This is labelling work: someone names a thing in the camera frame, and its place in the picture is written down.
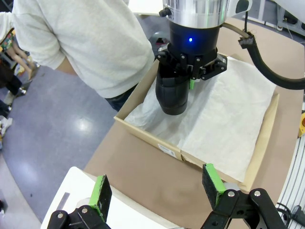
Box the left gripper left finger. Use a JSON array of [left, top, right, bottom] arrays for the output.
[[47, 174, 112, 229]]

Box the person in grey sweatshirt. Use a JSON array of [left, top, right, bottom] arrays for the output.
[[11, 0, 155, 112]]

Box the aluminium profile frame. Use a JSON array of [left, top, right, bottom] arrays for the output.
[[276, 135, 305, 229]]

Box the white tissue paper sheet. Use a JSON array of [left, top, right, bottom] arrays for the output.
[[124, 56, 277, 183]]

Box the white plastic storage box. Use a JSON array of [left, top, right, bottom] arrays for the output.
[[40, 166, 182, 229]]

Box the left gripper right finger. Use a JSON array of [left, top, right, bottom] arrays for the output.
[[200, 163, 286, 229]]

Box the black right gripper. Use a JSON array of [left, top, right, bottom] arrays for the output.
[[154, 21, 228, 91]]

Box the yellow emergency stop box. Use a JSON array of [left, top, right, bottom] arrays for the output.
[[297, 112, 305, 138]]

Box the thin black cable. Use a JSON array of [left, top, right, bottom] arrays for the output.
[[276, 202, 305, 227]]

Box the black leather shoe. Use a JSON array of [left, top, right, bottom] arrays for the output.
[[155, 62, 189, 115]]

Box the person's right forearm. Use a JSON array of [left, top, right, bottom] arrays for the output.
[[55, 57, 78, 76]]

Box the brown cardboard shoe box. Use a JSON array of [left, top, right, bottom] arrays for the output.
[[114, 53, 280, 193]]

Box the black corrugated cable hose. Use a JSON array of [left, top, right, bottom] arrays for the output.
[[238, 31, 305, 90]]

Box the beige cable tube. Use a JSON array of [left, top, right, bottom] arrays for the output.
[[224, 22, 250, 39]]

